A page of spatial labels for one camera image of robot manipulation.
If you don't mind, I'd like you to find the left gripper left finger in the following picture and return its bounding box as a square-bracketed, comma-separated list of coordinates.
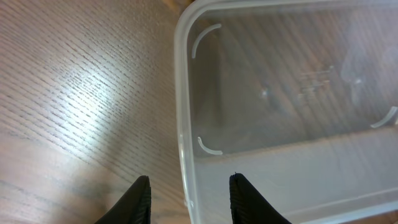
[95, 175, 151, 224]

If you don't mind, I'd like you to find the clear plastic container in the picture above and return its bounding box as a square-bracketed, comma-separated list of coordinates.
[174, 1, 397, 223]

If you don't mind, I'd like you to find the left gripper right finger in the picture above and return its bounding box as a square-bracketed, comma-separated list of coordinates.
[229, 173, 290, 224]

